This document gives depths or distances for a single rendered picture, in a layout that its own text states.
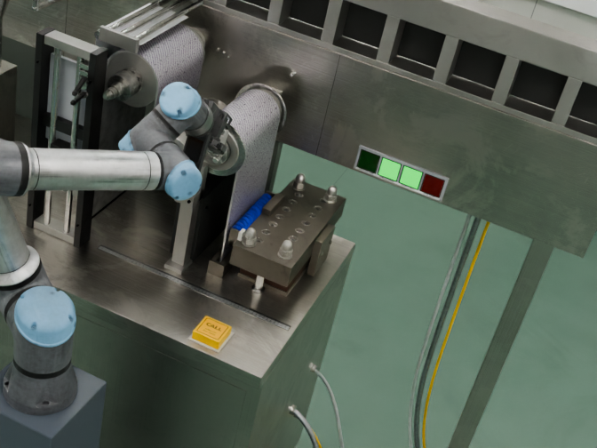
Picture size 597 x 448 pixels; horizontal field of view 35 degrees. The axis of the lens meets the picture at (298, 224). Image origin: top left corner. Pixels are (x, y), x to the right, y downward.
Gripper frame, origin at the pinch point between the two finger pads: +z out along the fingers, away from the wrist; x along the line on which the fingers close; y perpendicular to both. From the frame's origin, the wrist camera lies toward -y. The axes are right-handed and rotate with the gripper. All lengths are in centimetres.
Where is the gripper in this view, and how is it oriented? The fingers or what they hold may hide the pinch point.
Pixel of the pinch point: (215, 152)
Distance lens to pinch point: 225.1
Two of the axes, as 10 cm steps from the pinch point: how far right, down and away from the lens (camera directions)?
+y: 3.9, -9.1, 1.1
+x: -9.1, -3.6, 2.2
